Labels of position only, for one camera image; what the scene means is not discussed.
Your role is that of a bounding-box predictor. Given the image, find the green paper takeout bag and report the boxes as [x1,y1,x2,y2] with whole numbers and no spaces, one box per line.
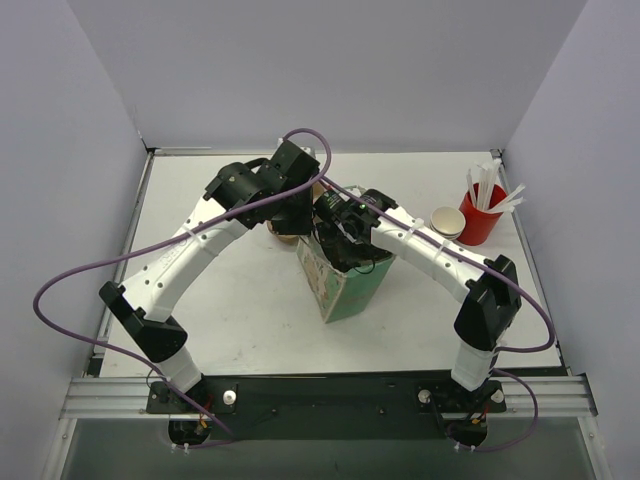
[294,185,396,325]

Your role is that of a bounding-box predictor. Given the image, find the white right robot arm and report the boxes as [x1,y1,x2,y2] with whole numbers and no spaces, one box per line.
[314,189,522,391]

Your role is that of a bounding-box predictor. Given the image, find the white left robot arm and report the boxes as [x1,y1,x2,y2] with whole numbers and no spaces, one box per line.
[99,140,320,412]

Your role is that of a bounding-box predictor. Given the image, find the brown pulp cup carrier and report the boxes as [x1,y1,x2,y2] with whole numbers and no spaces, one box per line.
[266,182,325,246]

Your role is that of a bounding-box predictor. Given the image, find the stack of paper cups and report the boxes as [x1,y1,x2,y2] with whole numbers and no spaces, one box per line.
[430,206,466,240]

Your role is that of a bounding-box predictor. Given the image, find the red straw holder cup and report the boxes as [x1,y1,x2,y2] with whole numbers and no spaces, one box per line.
[457,192,503,246]

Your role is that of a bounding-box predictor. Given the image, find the white wrapped straws bundle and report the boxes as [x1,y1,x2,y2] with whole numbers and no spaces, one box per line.
[466,158,525,214]

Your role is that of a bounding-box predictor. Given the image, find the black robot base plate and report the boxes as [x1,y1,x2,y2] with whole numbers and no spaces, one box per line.
[146,371,506,445]

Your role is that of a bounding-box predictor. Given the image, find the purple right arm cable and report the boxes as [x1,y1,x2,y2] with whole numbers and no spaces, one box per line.
[319,174,557,354]

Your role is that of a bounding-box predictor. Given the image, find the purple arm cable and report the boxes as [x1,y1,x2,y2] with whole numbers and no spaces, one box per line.
[32,128,334,449]
[319,174,557,354]

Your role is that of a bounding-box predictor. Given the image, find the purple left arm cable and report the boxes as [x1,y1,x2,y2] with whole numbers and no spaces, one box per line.
[32,128,334,449]

